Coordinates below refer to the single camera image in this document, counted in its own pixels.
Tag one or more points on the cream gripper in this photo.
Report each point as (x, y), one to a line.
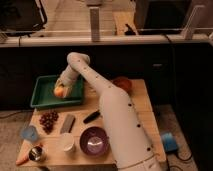
(67, 88)

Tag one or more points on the yellow red apple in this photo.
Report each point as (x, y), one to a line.
(58, 92)

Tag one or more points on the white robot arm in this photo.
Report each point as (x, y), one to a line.
(129, 141)

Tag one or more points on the green plastic tray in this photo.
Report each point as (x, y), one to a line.
(44, 98)

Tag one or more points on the bunch of red grapes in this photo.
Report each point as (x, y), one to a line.
(47, 121)

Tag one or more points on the grey sponge block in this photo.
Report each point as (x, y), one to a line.
(67, 124)

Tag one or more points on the orange bowl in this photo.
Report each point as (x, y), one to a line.
(123, 82)

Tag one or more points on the white cup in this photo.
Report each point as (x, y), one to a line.
(67, 143)

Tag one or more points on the blue plastic cup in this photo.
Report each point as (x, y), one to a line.
(30, 134)

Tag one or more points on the purple bowl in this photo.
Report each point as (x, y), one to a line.
(94, 141)

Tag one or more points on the black monitor left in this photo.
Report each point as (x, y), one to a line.
(22, 16)

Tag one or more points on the black monitor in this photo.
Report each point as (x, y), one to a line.
(160, 16)
(22, 16)

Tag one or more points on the metal cup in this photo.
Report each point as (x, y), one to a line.
(37, 154)

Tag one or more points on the orange carrot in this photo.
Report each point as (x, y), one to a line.
(25, 158)

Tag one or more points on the black monitor right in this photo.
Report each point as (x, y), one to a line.
(160, 16)

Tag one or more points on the black handled peeler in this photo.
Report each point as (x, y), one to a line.
(91, 117)

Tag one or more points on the white vertical post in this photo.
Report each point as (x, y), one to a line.
(94, 24)

